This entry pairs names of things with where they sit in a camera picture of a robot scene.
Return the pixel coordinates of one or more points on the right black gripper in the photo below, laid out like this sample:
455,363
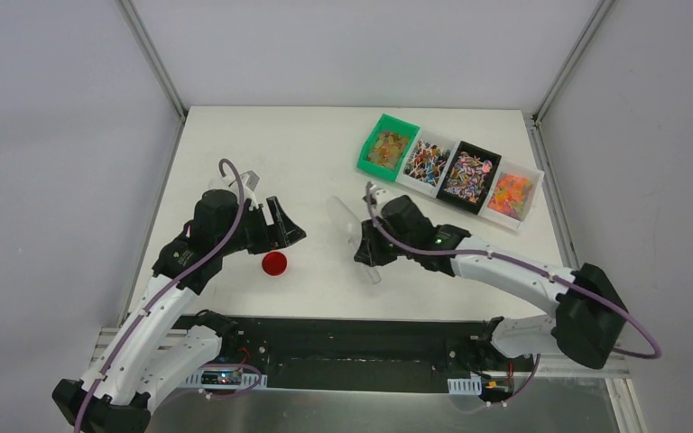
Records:
370,253

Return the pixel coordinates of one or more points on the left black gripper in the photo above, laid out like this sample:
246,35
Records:
269,225

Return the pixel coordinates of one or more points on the clear plastic scoop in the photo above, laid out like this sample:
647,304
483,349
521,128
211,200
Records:
348,226

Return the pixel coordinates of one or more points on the clear plastic jar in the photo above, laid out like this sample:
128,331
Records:
246,183

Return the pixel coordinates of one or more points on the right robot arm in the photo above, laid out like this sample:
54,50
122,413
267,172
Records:
581,311

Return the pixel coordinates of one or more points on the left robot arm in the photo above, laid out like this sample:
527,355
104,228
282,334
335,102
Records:
122,389

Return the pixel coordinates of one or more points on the red jar lid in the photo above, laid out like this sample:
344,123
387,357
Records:
274,263

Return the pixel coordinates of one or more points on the white lollipop bin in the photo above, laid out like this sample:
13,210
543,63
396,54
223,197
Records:
425,164

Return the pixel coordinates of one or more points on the green candy bin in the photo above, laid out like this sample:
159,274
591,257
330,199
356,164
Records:
386,147

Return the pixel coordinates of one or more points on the black candy bin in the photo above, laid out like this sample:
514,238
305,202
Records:
469,177

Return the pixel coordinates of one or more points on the white gummy bin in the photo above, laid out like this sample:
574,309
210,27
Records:
510,199

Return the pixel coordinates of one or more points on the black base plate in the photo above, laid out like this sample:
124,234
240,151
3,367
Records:
366,355

